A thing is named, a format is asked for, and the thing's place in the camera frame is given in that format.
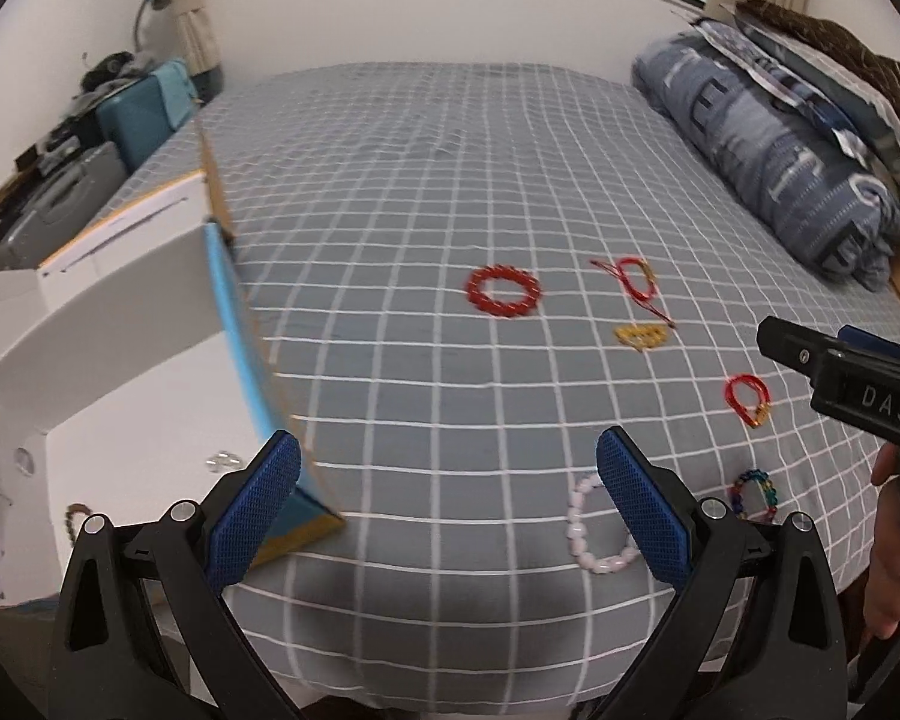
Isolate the white cardboard box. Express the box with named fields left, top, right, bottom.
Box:
left=0, top=127, right=346, bottom=608

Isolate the folded blue quilt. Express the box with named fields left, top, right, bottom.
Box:
left=631, top=34, right=900, bottom=292

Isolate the red bead bracelet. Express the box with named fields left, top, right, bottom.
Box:
left=465, top=264, right=541, bottom=317

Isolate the pink bead bracelet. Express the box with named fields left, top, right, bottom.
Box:
left=566, top=472, right=640, bottom=575

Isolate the teal suitcase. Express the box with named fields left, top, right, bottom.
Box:
left=96, top=61, right=200, bottom=173

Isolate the person's right hand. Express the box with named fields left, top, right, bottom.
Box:
left=866, top=442, right=900, bottom=642

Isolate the grey suitcase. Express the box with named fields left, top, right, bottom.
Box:
left=0, top=141, right=127, bottom=271

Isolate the multicolour bead bracelet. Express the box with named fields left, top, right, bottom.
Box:
left=729, top=469, right=781, bottom=524

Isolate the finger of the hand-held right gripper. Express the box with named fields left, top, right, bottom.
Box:
left=757, top=317, right=845, bottom=385
left=836, top=325, right=900, bottom=370

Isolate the grey checked bedsheet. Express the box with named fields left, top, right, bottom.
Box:
left=45, top=64, right=900, bottom=713

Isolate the dark blue patterned pillow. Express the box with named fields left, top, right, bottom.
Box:
left=690, top=11, right=900, bottom=215

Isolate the red string bracelet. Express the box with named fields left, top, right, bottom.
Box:
left=591, top=256, right=677, bottom=329

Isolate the red cord bracelet gold charm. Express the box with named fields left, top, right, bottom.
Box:
left=724, top=373, right=772, bottom=428

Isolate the pile of dark clutter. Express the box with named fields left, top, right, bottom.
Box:
left=0, top=51, right=158, bottom=211

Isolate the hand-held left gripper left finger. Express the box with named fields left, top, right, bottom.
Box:
left=51, top=429, right=303, bottom=720

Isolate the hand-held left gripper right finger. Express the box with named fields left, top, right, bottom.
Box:
left=596, top=426, right=848, bottom=720

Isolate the brown blanket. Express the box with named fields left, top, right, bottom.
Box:
left=735, top=0, right=900, bottom=137

